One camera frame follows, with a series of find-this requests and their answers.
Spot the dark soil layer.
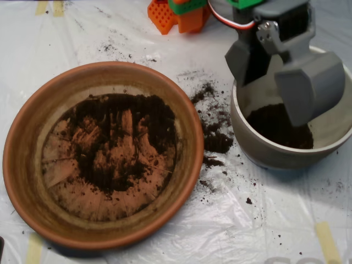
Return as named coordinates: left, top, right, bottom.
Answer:
left=246, top=103, right=314, bottom=150

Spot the dark soil heap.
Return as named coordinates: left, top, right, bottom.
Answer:
left=54, top=93, right=177, bottom=195

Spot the spilled soil patch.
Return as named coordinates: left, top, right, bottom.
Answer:
left=190, top=81, right=235, bottom=170

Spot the white ceramic pot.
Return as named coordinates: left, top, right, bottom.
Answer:
left=230, top=45, right=352, bottom=170

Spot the terracotta plant saucer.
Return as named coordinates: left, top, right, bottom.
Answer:
left=2, top=61, right=205, bottom=251

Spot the clear plastic cover sheet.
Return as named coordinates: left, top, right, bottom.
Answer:
left=0, top=0, right=352, bottom=264

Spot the beige masking tape strip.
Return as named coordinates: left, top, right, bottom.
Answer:
left=35, top=0, right=48, bottom=16
left=26, top=233, right=43, bottom=264
left=315, top=222, right=342, bottom=264
left=52, top=0, right=65, bottom=18

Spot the red white servo cable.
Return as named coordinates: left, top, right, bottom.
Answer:
left=207, top=0, right=256, bottom=30

